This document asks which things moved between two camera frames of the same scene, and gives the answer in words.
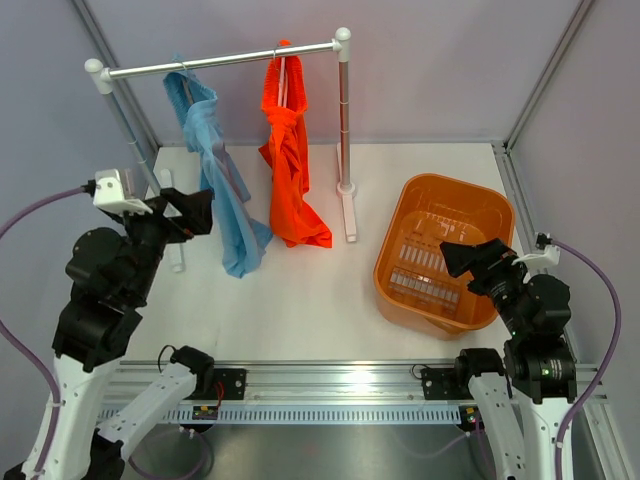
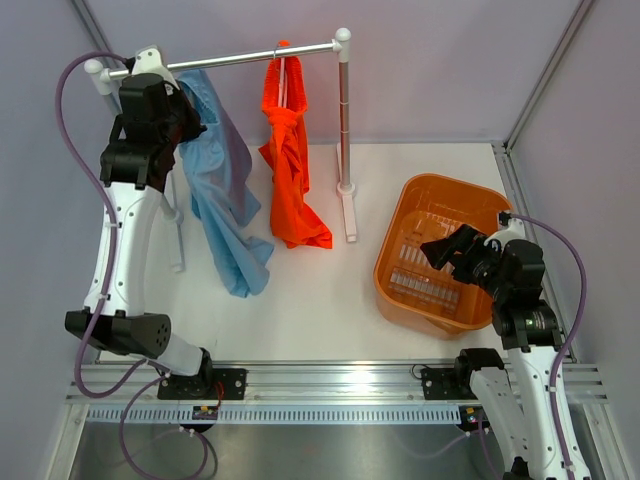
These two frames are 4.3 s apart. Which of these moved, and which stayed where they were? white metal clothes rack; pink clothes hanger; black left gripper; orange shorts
Moved: black left gripper
Stayed: orange shorts; pink clothes hanger; white metal clothes rack
